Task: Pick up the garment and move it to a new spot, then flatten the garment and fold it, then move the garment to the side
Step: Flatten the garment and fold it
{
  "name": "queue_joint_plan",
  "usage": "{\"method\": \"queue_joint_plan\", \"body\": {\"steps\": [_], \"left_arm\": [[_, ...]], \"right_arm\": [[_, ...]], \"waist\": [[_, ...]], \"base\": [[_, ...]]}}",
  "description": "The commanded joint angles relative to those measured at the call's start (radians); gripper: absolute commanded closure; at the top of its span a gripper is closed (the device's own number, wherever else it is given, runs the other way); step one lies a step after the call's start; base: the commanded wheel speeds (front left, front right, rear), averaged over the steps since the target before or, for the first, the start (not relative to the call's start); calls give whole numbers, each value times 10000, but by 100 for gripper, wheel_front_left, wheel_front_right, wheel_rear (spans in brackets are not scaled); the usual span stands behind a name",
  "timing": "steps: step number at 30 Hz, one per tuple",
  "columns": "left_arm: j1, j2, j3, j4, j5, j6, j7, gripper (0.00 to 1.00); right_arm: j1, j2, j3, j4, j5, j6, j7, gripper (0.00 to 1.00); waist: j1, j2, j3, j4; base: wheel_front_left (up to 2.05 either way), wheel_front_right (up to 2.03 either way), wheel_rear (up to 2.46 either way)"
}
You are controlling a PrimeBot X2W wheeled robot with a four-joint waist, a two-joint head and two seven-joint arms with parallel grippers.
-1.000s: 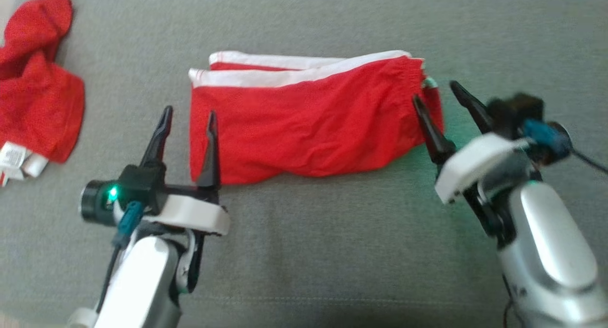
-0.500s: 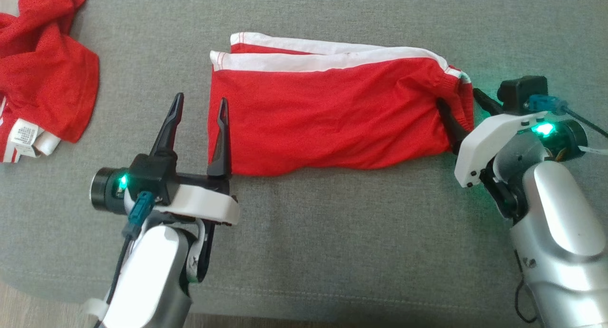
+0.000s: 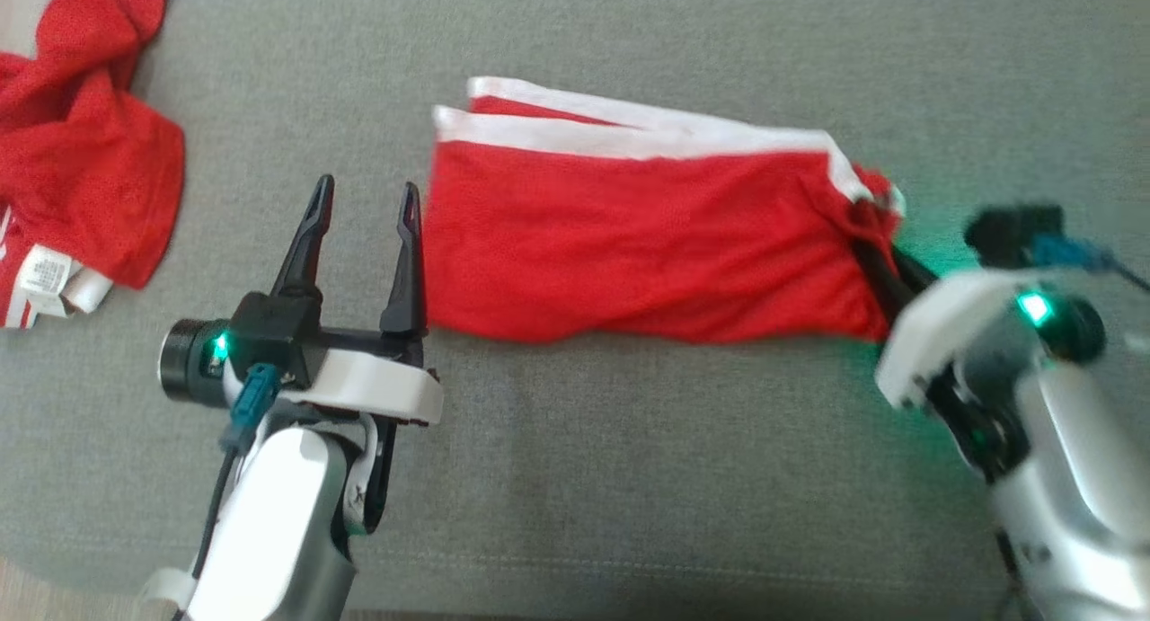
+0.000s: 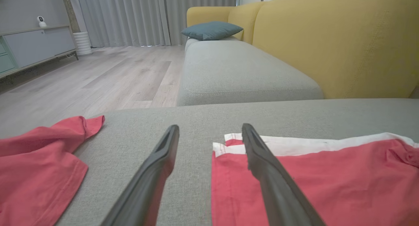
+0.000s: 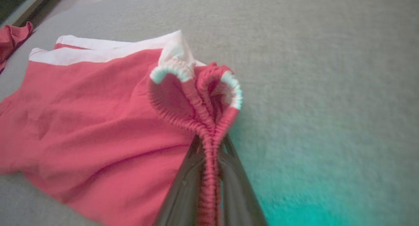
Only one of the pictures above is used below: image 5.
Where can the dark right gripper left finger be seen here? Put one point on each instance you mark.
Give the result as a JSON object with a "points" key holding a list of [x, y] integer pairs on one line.
{"points": [[183, 199]]}

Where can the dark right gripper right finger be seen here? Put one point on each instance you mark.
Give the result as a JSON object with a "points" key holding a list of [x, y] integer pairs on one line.
{"points": [[237, 199]]}

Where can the red Bulls jersey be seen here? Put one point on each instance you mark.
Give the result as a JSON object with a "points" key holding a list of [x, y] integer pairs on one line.
{"points": [[98, 121]]}

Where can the red jersey white striped trim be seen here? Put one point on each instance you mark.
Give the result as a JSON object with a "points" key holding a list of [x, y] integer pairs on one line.
{"points": [[11, 39]]}

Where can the grey fabric ottoman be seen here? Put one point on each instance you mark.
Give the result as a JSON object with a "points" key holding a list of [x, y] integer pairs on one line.
{"points": [[311, 88]]}

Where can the grey wooden sideboard cabinet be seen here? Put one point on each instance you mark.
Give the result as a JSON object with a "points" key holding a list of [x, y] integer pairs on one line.
{"points": [[9, 0]]}

